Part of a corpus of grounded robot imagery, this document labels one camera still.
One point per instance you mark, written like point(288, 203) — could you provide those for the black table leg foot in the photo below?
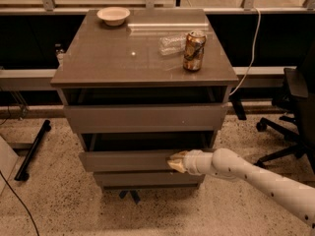
point(22, 174)

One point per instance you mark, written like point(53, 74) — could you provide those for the black metal leg right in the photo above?
point(238, 107)

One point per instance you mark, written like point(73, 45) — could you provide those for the grey top drawer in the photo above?
point(144, 119)

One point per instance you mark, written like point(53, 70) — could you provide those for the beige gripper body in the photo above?
point(191, 162)

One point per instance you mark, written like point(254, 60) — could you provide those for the grey drawer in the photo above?
point(123, 152)
point(144, 119)
point(132, 180)

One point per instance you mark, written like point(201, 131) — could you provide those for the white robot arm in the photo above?
point(223, 163)

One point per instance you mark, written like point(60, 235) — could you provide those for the orange soda can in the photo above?
point(194, 50)

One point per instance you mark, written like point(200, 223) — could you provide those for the clear plastic wrapper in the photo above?
point(172, 44)

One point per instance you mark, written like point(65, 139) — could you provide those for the black office chair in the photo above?
point(298, 97)

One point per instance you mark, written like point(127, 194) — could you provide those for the grey bottom drawer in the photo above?
point(132, 180)

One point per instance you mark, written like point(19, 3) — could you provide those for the grey drawer cabinet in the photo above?
point(122, 66)

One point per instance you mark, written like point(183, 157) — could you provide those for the white bowl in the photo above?
point(113, 16)

